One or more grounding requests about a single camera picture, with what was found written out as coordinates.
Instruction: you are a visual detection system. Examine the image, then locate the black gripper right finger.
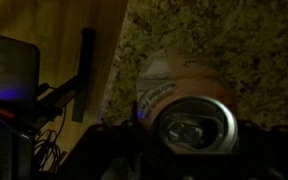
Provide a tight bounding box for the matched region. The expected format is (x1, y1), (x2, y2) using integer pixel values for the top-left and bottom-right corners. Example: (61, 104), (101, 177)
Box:
(230, 120), (288, 180)

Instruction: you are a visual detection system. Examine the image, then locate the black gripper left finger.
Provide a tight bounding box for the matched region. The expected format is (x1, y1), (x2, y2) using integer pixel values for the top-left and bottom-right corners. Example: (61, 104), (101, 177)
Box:
(58, 105), (164, 180)

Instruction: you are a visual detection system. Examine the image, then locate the wooden lower cabinet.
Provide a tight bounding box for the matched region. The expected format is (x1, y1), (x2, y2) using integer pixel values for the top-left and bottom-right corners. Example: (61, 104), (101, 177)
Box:
(0, 0), (128, 151)

